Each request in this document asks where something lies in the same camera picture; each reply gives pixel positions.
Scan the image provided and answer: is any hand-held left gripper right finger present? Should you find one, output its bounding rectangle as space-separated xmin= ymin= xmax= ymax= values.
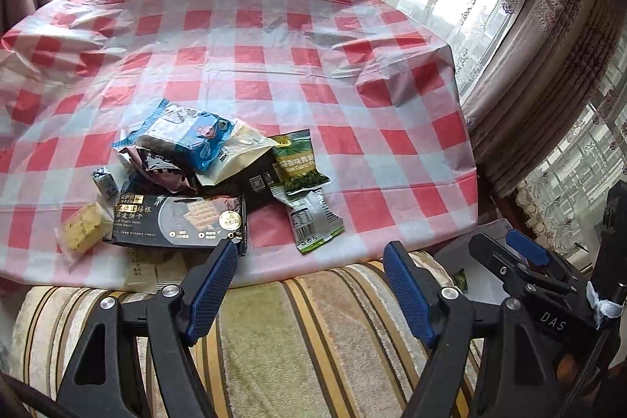
xmin=383 ymin=241 xmax=571 ymax=418

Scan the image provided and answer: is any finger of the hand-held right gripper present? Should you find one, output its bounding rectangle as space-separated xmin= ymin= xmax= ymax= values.
xmin=468 ymin=233 xmax=547 ymax=301
xmin=506 ymin=229 xmax=586 ymax=282

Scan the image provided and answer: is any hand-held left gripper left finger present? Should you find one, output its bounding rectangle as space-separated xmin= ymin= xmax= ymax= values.
xmin=56 ymin=239 xmax=241 ymax=418

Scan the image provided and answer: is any white container with purple rim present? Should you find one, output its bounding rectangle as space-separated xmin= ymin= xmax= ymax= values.
xmin=431 ymin=218 xmax=522 ymax=306

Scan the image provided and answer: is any silver green pea packet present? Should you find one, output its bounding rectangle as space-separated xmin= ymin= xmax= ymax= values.
xmin=269 ymin=184 xmax=346 ymax=255

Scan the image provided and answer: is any pink snack packet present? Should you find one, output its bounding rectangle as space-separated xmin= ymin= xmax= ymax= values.
xmin=116 ymin=146 xmax=199 ymax=196

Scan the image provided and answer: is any cream snack packet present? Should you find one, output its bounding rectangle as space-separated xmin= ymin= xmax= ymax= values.
xmin=193 ymin=118 xmax=277 ymax=188

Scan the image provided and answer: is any green pea snack packet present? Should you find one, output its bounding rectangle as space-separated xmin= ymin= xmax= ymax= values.
xmin=270 ymin=129 xmax=330 ymax=196

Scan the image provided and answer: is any black cracker packet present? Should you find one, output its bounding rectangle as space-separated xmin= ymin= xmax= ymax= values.
xmin=103 ymin=190 xmax=248 ymax=257

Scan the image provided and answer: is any yellow cake in clear wrapper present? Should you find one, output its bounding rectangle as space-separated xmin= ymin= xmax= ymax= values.
xmin=54 ymin=200 xmax=116 ymax=272

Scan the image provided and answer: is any small blue white candy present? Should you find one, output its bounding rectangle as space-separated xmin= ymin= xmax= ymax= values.
xmin=91 ymin=166 xmax=118 ymax=198

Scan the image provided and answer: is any blue cartoon snack packet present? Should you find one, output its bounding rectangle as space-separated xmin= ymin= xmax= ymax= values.
xmin=112 ymin=99 xmax=235 ymax=174

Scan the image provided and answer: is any red white checkered tablecloth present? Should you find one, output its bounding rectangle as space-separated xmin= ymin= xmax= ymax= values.
xmin=0 ymin=0 xmax=478 ymax=296

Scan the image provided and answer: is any white cloth strap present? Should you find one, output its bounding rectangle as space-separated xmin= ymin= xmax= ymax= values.
xmin=587 ymin=283 xmax=625 ymax=318

